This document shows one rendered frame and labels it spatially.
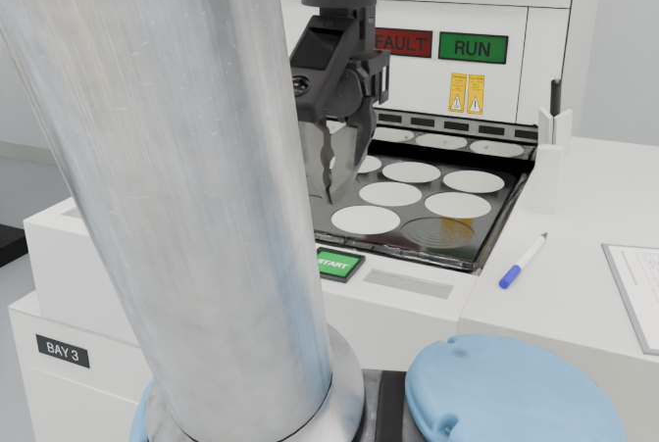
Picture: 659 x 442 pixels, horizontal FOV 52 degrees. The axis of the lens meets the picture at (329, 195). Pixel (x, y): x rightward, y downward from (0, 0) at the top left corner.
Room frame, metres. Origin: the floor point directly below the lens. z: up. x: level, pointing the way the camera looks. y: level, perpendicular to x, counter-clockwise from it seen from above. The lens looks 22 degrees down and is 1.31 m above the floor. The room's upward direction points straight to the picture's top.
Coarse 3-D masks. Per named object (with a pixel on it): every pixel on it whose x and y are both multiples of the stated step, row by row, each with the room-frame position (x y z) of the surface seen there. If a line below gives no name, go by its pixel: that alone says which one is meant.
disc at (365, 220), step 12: (336, 216) 0.91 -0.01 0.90; (348, 216) 0.91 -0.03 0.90; (360, 216) 0.91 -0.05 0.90; (372, 216) 0.91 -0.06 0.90; (384, 216) 0.91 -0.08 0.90; (396, 216) 0.91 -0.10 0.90; (348, 228) 0.87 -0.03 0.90; (360, 228) 0.87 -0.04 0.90; (372, 228) 0.87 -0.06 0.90; (384, 228) 0.87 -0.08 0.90
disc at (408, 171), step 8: (384, 168) 1.12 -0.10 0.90; (392, 168) 1.12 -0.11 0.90; (400, 168) 1.12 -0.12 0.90; (408, 168) 1.12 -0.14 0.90; (416, 168) 1.12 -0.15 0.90; (424, 168) 1.12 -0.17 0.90; (432, 168) 1.12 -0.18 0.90; (392, 176) 1.07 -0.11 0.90; (400, 176) 1.07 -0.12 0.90; (408, 176) 1.07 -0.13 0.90; (416, 176) 1.07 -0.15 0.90; (424, 176) 1.07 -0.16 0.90; (432, 176) 1.07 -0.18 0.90
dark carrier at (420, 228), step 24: (456, 168) 1.12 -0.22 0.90; (312, 192) 1.00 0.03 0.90; (432, 192) 1.00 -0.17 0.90; (456, 192) 1.00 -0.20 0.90; (480, 192) 1.00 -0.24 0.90; (504, 192) 1.00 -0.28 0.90; (312, 216) 0.91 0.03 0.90; (408, 216) 0.91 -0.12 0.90; (432, 216) 0.91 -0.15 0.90; (480, 216) 0.91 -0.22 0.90; (384, 240) 0.83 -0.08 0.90; (408, 240) 0.83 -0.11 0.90; (432, 240) 0.83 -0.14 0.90; (456, 240) 0.83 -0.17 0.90; (480, 240) 0.83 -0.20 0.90
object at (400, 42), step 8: (376, 32) 1.24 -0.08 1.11; (384, 32) 1.23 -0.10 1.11; (392, 32) 1.23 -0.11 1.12; (400, 32) 1.22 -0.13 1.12; (408, 32) 1.21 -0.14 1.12; (416, 32) 1.21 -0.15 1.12; (424, 32) 1.20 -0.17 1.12; (376, 40) 1.24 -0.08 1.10; (384, 40) 1.23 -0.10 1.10; (392, 40) 1.22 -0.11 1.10; (400, 40) 1.22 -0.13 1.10; (408, 40) 1.21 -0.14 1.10; (416, 40) 1.21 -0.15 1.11; (424, 40) 1.20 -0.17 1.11; (384, 48) 1.23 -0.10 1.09; (392, 48) 1.22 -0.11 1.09; (400, 48) 1.22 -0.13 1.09; (408, 48) 1.21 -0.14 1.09; (416, 48) 1.21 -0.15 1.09; (424, 48) 1.20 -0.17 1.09
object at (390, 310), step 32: (32, 224) 0.76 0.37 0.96; (64, 224) 0.75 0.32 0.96; (32, 256) 0.76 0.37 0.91; (64, 256) 0.74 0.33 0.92; (96, 256) 0.72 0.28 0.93; (64, 288) 0.74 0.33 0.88; (96, 288) 0.72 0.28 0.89; (352, 288) 0.60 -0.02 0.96; (384, 288) 0.60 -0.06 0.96; (416, 288) 0.61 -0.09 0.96; (448, 288) 0.61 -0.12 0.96; (64, 320) 0.75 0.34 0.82; (96, 320) 0.72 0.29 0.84; (352, 320) 0.58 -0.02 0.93; (384, 320) 0.57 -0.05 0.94; (416, 320) 0.56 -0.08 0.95; (448, 320) 0.54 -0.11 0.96; (384, 352) 0.57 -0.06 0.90; (416, 352) 0.56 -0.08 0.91
